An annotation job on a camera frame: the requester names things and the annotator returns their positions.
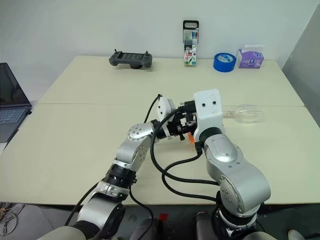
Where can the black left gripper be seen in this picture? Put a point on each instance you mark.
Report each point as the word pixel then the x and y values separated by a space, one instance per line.
pixel 185 127

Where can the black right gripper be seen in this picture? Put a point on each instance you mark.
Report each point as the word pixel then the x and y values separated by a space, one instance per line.
pixel 187 108

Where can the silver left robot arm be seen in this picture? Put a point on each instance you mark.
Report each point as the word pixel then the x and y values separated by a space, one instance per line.
pixel 136 150

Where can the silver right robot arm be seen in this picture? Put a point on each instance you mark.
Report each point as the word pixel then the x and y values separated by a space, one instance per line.
pixel 232 172

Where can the clear wine glass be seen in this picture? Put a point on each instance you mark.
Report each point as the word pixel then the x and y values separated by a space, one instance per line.
pixel 246 113

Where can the blue tape roll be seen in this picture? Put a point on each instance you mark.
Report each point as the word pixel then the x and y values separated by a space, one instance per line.
pixel 224 62

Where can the marker pen pack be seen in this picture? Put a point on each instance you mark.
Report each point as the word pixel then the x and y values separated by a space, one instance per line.
pixel 190 47

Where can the grey handheld remote controller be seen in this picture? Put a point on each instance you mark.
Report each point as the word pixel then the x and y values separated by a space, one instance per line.
pixel 130 59

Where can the purple tissue box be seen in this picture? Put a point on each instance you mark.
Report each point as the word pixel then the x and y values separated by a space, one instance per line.
pixel 250 58

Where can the beige rounded shape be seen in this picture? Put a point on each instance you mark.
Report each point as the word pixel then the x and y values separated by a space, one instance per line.
pixel 265 236
pixel 62 233

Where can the white shoe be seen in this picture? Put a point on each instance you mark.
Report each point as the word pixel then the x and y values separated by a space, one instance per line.
pixel 295 235

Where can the dark laptop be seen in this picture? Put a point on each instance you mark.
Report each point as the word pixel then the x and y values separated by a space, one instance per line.
pixel 10 100

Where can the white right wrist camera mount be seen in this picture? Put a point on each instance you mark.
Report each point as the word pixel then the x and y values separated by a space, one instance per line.
pixel 207 110

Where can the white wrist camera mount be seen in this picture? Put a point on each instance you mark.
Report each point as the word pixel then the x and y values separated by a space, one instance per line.
pixel 165 107
pixel 207 110

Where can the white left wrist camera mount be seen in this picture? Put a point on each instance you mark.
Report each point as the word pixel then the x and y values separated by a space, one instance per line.
pixel 165 107

